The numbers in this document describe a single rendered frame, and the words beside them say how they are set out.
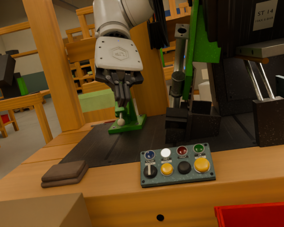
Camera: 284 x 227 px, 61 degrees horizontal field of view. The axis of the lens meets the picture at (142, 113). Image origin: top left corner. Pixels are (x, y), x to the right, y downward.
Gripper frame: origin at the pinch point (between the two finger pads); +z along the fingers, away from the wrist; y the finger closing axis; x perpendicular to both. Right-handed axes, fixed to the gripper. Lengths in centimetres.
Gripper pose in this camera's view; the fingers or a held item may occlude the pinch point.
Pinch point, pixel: (122, 95)
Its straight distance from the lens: 49.9
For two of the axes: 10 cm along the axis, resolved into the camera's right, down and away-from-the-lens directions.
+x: -2.8, 5.5, 7.9
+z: 1.7, 8.3, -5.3
